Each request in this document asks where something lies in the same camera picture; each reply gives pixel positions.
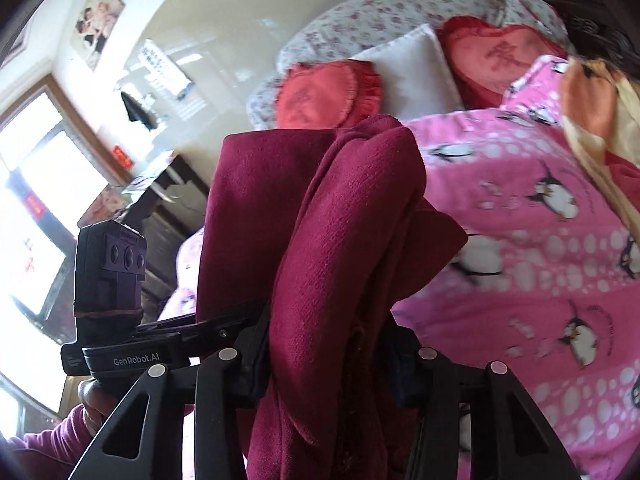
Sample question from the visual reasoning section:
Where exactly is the floral pillow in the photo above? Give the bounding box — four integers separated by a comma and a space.
248, 0, 571, 128

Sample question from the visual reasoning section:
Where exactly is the red wall sign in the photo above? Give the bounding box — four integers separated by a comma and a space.
111, 145, 136, 171

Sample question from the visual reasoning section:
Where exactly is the white pillow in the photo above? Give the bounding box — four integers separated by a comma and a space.
350, 22, 466, 121

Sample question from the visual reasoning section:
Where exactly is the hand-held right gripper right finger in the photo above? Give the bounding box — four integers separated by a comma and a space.
385, 325, 583, 480

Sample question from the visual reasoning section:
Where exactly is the dark hanging cloth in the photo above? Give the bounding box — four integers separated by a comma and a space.
120, 91, 160, 128

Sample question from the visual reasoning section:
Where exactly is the pink penguin print blanket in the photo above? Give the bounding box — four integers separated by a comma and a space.
157, 55, 640, 480

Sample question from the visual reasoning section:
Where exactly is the wooden framed window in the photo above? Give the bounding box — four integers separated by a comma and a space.
0, 72, 126, 411

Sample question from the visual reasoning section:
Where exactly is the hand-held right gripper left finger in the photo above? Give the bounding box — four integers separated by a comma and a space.
67, 305, 273, 480

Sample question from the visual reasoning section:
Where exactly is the maroon fleece garment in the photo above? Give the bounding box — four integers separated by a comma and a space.
196, 114, 468, 480

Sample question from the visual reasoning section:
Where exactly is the orange yellow printed cloth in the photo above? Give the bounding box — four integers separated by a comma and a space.
559, 55, 640, 226

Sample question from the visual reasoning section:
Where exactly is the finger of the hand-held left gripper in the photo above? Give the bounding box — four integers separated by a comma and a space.
132, 310, 261, 350

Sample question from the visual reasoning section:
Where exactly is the dark carved wooden headboard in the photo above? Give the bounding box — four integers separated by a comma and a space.
530, 0, 631, 68

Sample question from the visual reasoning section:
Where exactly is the person's left hand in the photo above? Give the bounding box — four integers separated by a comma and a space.
77, 379, 120, 436

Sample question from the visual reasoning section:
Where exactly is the wall poster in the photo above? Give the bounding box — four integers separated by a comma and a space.
70, 0, 126, 72

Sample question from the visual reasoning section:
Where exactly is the red heart-shaped pillow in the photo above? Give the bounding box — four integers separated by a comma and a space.
437, 16, 568, 110
274, 59, 383, 130

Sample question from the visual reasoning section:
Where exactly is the white wall calendar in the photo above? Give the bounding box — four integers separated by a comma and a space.
139, 37, 193, 101

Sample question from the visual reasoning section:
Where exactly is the dark wooden desk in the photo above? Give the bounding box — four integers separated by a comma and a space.
75, 154, 211, 311

